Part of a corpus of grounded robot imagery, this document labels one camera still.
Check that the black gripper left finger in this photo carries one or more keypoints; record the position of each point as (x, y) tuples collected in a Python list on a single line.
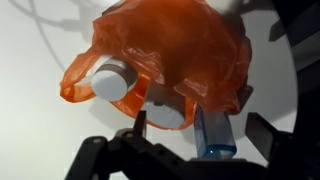
[(140, 122)]

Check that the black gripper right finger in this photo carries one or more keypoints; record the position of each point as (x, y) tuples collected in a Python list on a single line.
[(263, 135)]

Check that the blue transparent plastic box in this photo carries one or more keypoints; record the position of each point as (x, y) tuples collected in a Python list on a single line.
[(215, 133)]

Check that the orange plastic bag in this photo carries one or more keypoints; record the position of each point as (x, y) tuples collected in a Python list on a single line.
[(173, 43)]

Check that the short white pill bottle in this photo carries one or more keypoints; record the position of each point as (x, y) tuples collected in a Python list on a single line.
[(163, 114)]

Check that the tall white pill bottle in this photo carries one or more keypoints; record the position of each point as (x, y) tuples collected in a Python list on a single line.
[(111, 81)]

